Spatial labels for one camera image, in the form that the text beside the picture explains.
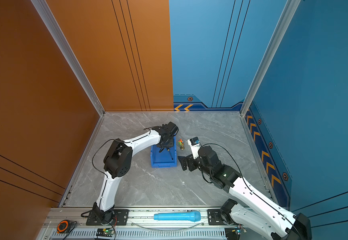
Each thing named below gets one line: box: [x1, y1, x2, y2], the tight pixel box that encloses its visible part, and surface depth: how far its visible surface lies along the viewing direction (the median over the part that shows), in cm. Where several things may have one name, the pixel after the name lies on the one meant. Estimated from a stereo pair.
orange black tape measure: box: [56, 219, 75, 234], surface depth 71 cm
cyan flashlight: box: [153, 211, 202, 222], surface depth 74 cm
